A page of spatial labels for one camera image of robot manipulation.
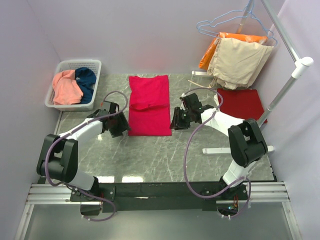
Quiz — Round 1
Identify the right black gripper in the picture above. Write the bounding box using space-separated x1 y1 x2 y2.
169 106 193 131

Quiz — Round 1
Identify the pink red t shirt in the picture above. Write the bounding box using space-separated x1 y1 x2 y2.
128 75 172 137

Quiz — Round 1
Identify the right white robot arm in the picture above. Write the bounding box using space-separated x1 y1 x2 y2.
170 91 268 200

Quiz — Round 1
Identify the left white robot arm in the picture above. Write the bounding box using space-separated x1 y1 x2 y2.
36 100 130 201

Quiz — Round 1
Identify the dark blue t shirt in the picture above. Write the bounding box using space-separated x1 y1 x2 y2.
75 67 97 104

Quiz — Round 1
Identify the salmon pink t shirt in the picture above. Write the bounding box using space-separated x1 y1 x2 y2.
52 69 83 105

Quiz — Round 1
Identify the orange hanging garment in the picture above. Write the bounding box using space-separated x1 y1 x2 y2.
198 31 269 71

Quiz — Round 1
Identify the folded dark red t shirt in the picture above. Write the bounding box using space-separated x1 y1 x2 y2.
217 88 264 121

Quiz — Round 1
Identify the beige hanging garment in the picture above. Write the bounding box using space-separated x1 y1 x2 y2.
207 38 274 90

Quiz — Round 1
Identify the black base beam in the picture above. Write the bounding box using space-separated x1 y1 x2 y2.
70 181 248 216

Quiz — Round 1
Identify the metal clothes rack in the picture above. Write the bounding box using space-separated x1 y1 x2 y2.
191 0 315 157

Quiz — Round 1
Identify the aluminium rail frame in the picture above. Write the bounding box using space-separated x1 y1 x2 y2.
14 181 302 240

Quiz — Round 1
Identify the blue wire hanger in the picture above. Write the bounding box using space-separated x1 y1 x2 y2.
196 0 278 47

